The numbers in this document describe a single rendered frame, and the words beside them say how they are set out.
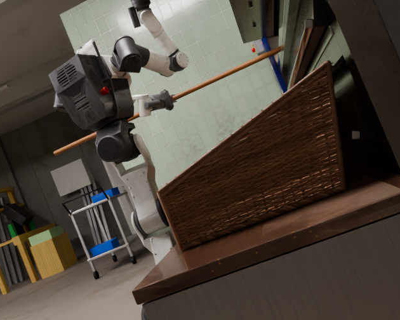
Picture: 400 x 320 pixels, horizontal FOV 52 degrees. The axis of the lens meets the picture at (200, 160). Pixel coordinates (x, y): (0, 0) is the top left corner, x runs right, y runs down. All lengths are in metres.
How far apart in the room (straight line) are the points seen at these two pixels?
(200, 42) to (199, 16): 0.23
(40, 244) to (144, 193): 6.14
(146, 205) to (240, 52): 2.12
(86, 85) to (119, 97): 0.16
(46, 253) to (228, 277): 7.28
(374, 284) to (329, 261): 0.08
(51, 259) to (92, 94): 6.28
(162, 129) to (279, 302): 3.09
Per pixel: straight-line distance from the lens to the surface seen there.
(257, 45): 3.35
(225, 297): 0.78
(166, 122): 3.74
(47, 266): 8.01
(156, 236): 1.95
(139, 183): 1.94
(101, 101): 1.83
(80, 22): 4.18
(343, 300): 0.78
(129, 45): 1.90
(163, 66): 1.99
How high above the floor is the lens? 0.74
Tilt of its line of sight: 1 degrees up
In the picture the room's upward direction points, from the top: 22 degrees counter-clockwise
